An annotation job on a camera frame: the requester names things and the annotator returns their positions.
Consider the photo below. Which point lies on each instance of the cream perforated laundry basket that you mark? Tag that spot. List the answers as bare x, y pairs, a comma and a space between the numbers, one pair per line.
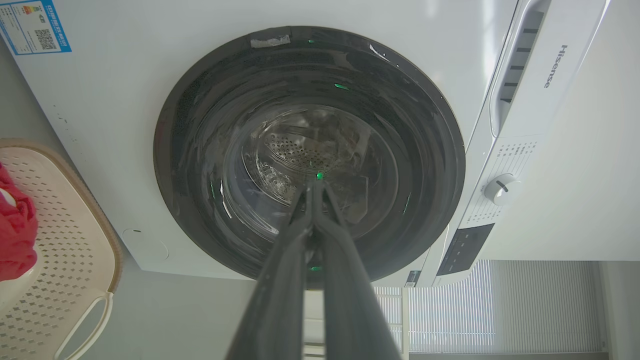
70, 240

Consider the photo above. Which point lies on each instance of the white Hisense washing machine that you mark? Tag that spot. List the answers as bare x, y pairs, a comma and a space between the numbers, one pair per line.
110, 130

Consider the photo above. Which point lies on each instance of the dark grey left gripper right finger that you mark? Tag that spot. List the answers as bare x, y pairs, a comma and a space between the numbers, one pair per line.
350, 290

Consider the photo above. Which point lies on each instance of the blue energy label sticker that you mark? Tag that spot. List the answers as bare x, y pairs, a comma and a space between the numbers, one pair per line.
34, 25

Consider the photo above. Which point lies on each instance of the red garment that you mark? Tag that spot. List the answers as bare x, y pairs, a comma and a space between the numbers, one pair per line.
15, 230

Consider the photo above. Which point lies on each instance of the white vertical window blinds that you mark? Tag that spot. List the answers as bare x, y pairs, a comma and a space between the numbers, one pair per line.
500, 310

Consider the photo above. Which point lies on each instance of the black washing machine display panel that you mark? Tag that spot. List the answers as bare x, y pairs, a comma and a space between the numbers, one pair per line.
464, 249

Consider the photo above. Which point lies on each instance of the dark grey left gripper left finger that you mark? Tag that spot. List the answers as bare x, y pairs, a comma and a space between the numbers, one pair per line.
280, 290

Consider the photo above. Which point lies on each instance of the white washing machine dial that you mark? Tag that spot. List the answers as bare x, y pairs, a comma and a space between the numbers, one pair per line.
501, 189

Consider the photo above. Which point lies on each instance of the round dark washing machine door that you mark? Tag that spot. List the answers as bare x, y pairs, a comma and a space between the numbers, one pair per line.
210, 150

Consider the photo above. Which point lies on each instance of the white detergent drawer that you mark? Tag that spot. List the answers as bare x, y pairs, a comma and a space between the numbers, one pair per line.
520, 55

